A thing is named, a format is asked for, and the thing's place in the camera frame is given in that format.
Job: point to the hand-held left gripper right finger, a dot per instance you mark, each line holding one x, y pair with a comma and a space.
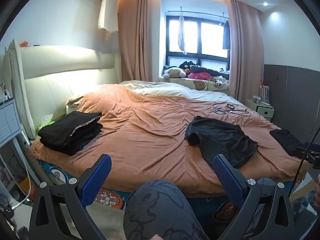
226, 178

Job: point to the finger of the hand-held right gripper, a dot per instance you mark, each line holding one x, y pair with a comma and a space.
307, 156

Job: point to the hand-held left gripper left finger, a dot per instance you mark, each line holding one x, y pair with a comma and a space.
98, 180

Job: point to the black pants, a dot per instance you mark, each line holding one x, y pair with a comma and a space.
220, 140

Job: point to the flat folded black garment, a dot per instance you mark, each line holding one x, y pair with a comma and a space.
285, 140

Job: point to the folded black clothes stack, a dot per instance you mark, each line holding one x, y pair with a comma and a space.
70, 132

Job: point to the white nightstand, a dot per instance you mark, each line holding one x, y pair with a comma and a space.
262, 111

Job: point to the person's grey patterned leg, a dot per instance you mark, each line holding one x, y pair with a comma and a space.
162, 205

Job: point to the orange blanket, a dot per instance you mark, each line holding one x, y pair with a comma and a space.
150, 130

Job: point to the green cloth item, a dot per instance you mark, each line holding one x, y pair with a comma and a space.
47, 124

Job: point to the cream duvet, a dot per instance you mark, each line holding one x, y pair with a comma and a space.
187, 91

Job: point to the black white plush toy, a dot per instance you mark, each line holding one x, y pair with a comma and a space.
220, 82

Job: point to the bear printed cushion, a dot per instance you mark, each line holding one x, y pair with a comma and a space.
185, 82

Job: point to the pink plush cloth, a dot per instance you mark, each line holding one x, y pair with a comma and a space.
200, 76

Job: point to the grey bedside cabinet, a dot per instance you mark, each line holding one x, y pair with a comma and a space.
8, 120

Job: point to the dark clothing pile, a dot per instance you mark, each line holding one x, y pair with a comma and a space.
212, 71

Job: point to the beige teddy bear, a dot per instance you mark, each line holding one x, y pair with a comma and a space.
175, 72

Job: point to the pink curtain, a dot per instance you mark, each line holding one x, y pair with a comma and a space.
140, 42
245, 55

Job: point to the cream padded headboard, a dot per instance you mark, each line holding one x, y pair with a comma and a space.
62, 62

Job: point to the hanging dark garment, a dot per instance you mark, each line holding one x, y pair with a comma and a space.
226, 37

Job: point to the black framed window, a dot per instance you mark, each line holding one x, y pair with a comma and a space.
190, 37

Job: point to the small orange toy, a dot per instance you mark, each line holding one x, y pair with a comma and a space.
25, 43

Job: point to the hanging white cloth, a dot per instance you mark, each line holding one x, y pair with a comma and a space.
107, 15

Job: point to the metal clothes rail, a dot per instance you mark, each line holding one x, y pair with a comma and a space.
200, 13

